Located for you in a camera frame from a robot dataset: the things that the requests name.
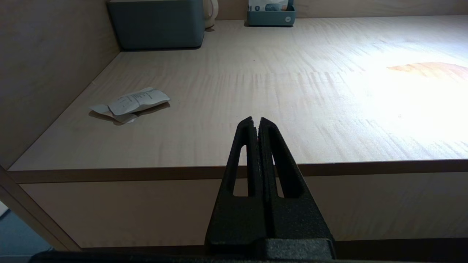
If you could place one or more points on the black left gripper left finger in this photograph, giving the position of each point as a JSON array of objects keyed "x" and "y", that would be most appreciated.
[{"x": 237, "y": 223}]

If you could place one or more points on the white sachet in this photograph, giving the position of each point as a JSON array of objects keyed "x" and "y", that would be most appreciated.
[{"x": 255, "y": 5}]

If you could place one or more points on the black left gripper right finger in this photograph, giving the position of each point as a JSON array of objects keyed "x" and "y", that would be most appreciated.
[{"x": 296, "y": 219}]

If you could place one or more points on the grey tissue box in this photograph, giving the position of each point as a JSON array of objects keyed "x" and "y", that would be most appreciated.
[{"x": 157, "y": 23}]

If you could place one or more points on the crumpled white paper packet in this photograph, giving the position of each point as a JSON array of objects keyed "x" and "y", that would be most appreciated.
[{"x": 133, "y": 103}]

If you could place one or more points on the grey-blue sachet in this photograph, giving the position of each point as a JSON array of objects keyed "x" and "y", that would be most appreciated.
[{"x": 276, "y": 6}]

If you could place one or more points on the small blue-grey tray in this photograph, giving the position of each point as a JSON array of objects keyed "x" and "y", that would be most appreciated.
[{"x": 271, "y": 18}]

